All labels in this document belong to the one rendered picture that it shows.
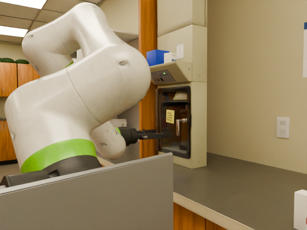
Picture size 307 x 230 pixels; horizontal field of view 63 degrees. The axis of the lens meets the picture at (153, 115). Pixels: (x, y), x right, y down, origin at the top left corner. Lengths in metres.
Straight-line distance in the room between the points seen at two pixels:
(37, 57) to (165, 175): 0.58
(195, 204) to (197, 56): 0.77
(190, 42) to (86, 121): 1.01
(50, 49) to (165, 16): 0.92
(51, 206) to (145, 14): 1.49
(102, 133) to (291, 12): 1.16
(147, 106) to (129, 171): 1.26
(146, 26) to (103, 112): 1.26
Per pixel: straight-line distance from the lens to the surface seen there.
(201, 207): 0.95
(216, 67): 1.82
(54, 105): 0.46
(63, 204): 0.33
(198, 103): 1.38
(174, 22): 1.52
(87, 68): 0.46
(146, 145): 1.63
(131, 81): 0.45
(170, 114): 1.47
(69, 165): 0.41
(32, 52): 0.86
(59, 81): 0.47
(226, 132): 1.76
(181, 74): 1.33
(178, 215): 1.11
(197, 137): 1.39
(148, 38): 1.67
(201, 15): 1.48
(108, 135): 0.94
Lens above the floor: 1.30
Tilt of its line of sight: 3 degrees down
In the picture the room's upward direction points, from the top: straight up
